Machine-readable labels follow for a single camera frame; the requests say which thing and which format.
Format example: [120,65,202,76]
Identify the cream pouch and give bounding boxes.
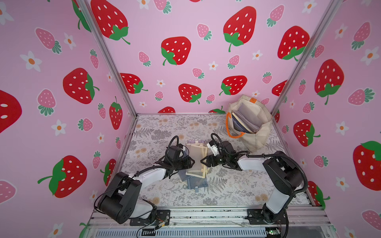
[186,144,208,179]

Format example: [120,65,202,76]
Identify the purple mesh pouch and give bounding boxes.
[237,104,263,132]
[187,140,204,147]

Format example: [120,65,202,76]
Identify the grey-blue mesh pouch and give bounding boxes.
[178,170,208,193]

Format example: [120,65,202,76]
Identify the blue-grey mesh pouch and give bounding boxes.
[232,114,249,133]

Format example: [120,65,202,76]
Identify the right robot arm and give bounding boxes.
[200,141,308,224]

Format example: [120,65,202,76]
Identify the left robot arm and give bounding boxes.
[94,144,195,225]

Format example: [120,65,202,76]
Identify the beige canvas bag orange handles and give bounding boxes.
[225,95,272,152]

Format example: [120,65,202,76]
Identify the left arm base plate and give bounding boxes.
[130,209,171,227]

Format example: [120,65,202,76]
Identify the aluminium front rail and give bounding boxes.
[83,206,339,238]

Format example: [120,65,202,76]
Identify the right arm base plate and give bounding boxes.
[245,209,289,225]

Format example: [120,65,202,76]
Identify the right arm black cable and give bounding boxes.
[210,133,309,238]

